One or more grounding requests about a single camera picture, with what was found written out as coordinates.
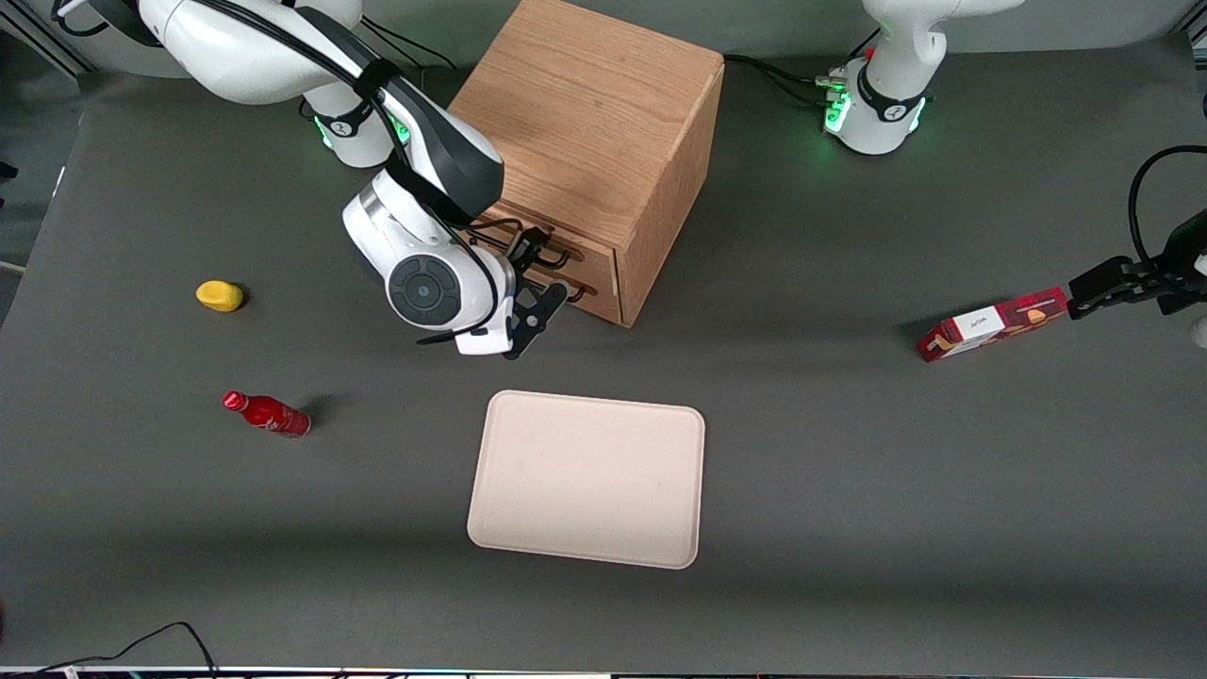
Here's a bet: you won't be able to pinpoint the aluminium frame rail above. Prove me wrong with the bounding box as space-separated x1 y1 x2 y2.
0 0 95 76

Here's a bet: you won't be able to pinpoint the black cables at left base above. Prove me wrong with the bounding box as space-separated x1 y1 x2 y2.
724 26 883 107

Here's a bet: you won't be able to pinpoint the beige plastic tray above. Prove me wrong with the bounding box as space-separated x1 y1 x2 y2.
467 389 706 571

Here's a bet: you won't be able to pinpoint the yellow lemon-shaped object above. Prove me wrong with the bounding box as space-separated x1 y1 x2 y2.
195 280 245 313

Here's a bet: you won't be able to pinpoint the dark grey table mat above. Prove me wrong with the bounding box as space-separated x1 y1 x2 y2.
0 36 1207 672

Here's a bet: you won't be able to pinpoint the oak lower drawer front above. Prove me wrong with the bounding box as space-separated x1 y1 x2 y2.
514 264 625 328

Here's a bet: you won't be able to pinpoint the oak drawer with black handle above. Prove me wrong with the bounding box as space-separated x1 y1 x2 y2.
470 198 620 295

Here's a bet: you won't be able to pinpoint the black cables at right base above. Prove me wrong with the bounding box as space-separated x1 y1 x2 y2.
363 14 460 75

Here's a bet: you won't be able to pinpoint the black cables at base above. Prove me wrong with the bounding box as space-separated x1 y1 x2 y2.
363 14 460 75
724 26 883 107

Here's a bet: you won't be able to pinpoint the thin black table-edge cable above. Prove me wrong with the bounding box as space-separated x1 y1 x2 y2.
0 621 220 679

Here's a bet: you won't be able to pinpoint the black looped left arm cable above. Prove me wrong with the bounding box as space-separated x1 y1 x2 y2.
1129 144 1207 270

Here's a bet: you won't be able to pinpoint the red snack box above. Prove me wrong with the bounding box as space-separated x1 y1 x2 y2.
918 287 1071 363

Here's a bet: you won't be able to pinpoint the oak wooden drawer cabinet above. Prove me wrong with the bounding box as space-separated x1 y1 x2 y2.
415 0 725 328

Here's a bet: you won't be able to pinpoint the red soda bottle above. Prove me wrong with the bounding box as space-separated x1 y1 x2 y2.
223 390 312 439

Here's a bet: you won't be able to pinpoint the black cable along right arm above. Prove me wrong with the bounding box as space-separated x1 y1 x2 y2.
52 0 567 345

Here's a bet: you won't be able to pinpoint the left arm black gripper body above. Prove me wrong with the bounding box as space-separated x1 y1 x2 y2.
1155 209 1207 317

